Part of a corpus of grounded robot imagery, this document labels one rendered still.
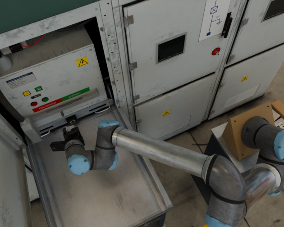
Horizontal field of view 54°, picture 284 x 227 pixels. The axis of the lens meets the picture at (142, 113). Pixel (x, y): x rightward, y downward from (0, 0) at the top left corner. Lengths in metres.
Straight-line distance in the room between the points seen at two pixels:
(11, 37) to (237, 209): 1.02
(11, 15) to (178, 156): 0.77
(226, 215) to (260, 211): 1.50
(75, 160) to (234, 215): 0.65
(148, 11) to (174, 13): 0.15
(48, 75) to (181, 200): 1.51
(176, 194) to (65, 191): 1.09
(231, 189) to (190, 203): 1.42
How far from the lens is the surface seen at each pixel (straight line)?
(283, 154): 1.53
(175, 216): 2.38
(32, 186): 2.27
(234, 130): 1.66
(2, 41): 1.19
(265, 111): 1.75
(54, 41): 1.42
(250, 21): 1.80
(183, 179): 2.46
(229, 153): 1.78
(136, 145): 1.14
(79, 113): 1.71
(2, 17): 1.10
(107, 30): 1.28
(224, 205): 1.03
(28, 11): 1.10
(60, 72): 1.42
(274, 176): 1.53
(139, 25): 1.31
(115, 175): 1.58
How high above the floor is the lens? 2.34
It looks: 60 degrees down
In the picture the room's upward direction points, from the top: 4 degrees counter-clockwise
